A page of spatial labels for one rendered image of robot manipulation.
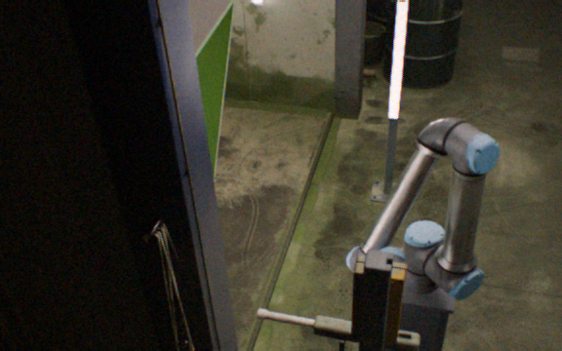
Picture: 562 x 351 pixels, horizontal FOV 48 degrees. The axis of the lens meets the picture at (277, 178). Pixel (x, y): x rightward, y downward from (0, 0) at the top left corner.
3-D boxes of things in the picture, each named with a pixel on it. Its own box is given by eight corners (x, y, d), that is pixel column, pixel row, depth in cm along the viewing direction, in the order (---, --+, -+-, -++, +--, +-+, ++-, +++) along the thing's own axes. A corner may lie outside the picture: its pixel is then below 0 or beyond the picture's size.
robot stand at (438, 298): (440, 345, 312) (458, 255, 271) (436, 399, 289) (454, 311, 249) (379, 333, 319) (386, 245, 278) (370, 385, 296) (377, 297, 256)
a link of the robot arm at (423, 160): (429, 101, 208) (338, 264, 230) (456, 118, 200) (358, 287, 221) (449, 107, 216) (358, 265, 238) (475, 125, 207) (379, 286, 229)
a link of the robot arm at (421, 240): (421, 242, 265) (426, 211, 254) (451, 266, 254) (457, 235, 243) (394, 256, 260) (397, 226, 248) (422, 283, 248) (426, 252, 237)
